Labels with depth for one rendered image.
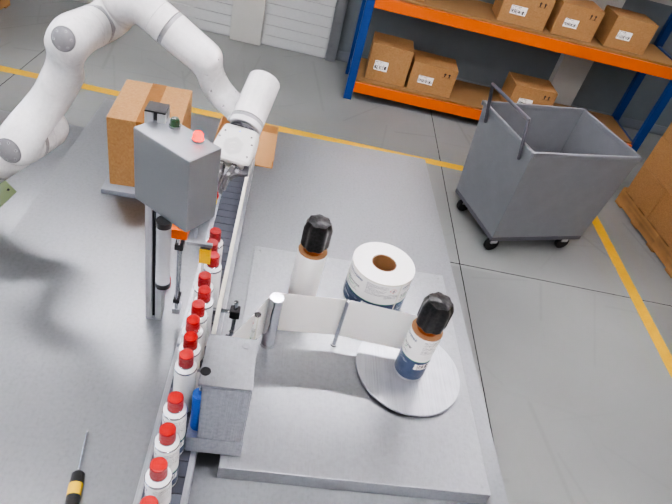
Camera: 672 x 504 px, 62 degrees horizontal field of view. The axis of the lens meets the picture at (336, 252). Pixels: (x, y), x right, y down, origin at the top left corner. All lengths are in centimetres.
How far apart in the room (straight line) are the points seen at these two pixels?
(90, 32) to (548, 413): 254
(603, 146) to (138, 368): 328
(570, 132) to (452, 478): 316
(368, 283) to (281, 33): 443
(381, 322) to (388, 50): 378
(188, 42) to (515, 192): 244
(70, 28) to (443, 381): 132
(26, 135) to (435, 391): 131
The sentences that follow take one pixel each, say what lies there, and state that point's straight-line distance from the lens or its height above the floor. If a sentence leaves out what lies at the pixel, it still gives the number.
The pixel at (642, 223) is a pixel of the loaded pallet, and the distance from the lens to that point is 487.
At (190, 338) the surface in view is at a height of 108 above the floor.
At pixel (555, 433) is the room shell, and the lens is 301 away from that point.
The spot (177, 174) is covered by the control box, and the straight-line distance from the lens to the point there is 124.
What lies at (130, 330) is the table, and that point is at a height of 83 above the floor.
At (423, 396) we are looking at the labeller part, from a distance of 162.
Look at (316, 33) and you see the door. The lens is 585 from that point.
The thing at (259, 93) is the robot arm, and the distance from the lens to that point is 145.
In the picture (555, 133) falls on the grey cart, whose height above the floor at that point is 61.
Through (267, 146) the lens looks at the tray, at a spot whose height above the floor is 83.
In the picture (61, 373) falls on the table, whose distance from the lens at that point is 163.
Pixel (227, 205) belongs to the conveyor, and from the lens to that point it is 208.
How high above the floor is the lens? 212
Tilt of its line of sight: 39 degrees down
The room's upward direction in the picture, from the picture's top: 16 degrees clockwise
